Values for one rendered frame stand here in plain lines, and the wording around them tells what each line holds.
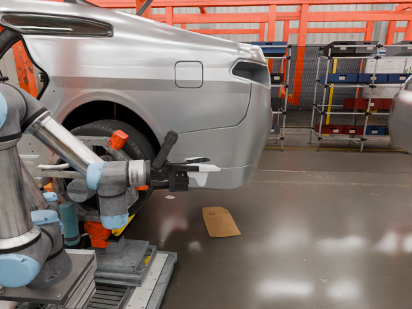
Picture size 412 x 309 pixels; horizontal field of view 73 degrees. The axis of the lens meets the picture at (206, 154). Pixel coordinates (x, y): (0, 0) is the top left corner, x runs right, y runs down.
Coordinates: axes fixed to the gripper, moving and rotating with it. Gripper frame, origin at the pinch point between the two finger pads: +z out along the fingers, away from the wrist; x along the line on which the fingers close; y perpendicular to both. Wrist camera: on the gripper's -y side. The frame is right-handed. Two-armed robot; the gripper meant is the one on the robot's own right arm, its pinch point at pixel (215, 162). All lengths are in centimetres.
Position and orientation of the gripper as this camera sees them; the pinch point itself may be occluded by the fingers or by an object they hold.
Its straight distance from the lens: 81.3
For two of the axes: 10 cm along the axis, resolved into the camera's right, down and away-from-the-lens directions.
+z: 9.9, -0.5, 1.6
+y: 0.2, 9.9, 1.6
